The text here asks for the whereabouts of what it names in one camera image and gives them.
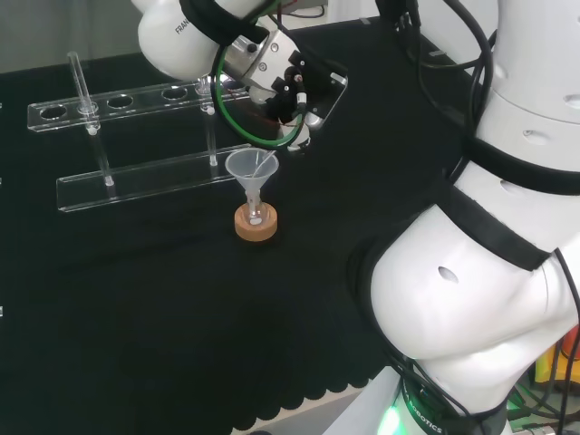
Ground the black cable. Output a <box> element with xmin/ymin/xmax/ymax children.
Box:
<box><xmin>384</xmin><ymin>346</ymin><xmax>484</xmax><ymax>425</ymax></box>
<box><xmin>375</xmin><ymin>0</ymin><xmax>498</xmax><ymax>137</ymax></box>

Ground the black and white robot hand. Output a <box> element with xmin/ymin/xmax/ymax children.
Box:
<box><xmin>265</xmin><ymin>48</ymin><xmax>351</xmax><ymax>153</ymax></box>

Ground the green cable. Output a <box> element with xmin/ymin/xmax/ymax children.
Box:
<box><xmin>211</xmin><ymin>43</ymin><xmax>314</xmax><ymax>152</ymax></box>

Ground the black bench cloth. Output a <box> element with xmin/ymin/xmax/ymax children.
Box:
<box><xmin>0</xmin><ymin>17</ymin><xmax>481</xmax><ymax>435</ymax></box>

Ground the yellow stop button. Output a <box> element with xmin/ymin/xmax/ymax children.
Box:
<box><xmin>532</xmin><ymin>333</ymin><xmax>580</xmax><ymax>400</ymax></box>

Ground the cork ring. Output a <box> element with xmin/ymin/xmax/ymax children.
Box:
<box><xmin>234</xmin><ymin>203</ymin><xmax>279</xmax><ymax>245</ymax></box>

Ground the clear plastic funnel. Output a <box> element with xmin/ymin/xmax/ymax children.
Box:
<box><xmin>225</xmin><ymin>147</ymin><xmax>279</xmax><ymax>210</ymax></box>

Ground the glass round-bottom flask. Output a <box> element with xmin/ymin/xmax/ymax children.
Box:
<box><xmin>242</xmin><ymin>192</ymin><xmax>269</xmax><ymax>230</ymax></box>

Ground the clear acrylic funnel stand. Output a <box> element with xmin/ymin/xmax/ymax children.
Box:
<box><xmin>26</xmin><ymin>50</ymin><xmax>253</xmax><ymax>214</ymax></box>

